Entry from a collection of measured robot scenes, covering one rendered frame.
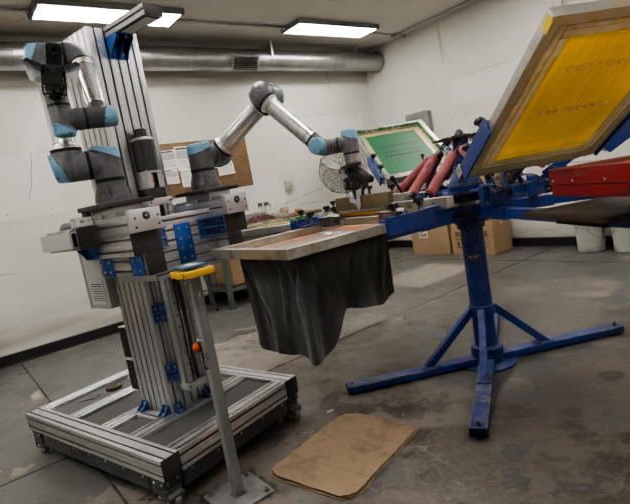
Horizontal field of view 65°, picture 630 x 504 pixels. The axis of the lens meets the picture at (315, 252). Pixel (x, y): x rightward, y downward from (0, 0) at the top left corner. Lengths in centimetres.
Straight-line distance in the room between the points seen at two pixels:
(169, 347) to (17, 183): 337
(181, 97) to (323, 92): 215
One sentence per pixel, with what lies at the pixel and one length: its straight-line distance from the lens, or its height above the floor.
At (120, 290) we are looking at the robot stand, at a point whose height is 84.
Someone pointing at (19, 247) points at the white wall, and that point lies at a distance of 551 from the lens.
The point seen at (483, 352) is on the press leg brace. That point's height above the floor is 17.
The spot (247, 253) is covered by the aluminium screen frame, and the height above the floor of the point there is 98.
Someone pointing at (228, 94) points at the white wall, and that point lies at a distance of 647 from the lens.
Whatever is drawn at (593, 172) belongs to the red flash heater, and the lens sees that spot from 163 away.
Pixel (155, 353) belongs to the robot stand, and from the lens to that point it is 253.
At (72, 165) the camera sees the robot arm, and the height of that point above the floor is 142.
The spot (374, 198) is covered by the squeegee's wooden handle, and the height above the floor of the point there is 108.
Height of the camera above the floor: 119
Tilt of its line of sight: 8 degrees down
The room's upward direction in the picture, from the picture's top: 10 degrees counter-clockwise
